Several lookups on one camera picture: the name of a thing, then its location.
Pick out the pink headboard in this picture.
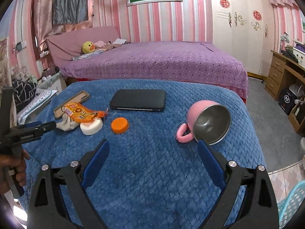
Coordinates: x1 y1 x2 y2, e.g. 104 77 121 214
46 26 120 67

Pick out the white wardrobe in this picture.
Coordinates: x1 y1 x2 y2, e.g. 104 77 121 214
211 0 275 77

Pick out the blue fleece blanket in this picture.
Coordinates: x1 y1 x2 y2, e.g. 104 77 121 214
20 80 265 228

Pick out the white round container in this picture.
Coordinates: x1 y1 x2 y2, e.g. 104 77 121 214
80 118 103 135

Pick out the wooden desk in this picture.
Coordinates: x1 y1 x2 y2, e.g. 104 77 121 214
265 51 304 133

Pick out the orange snack wrapper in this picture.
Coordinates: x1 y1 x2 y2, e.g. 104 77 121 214
62 102 109 123

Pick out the person's left hand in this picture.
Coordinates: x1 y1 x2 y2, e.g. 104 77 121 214
0 148 31 197

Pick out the orange bottle cap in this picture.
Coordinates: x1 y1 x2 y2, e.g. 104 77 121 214
111 117 129 134

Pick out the pink steel mug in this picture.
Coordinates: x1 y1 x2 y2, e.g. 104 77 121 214
176 100 231 145

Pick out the purple dotted bed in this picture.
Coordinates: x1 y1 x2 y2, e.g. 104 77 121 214
60 41 248 100

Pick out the black phone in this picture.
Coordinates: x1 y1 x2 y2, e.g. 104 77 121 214
110 89 166 112

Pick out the crumpled beige tissue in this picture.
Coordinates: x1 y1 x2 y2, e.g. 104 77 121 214
56 114 80 131

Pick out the yellow duck plush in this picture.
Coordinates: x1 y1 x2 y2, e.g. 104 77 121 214
82 41 96 54

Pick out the teal plastic basket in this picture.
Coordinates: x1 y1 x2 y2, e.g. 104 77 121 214
278 180 304 228

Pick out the brown phone case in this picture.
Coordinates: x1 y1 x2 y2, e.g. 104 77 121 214
53 90 91 119

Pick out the grey hanging cloth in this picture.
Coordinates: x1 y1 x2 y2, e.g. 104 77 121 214
52 0 88 25

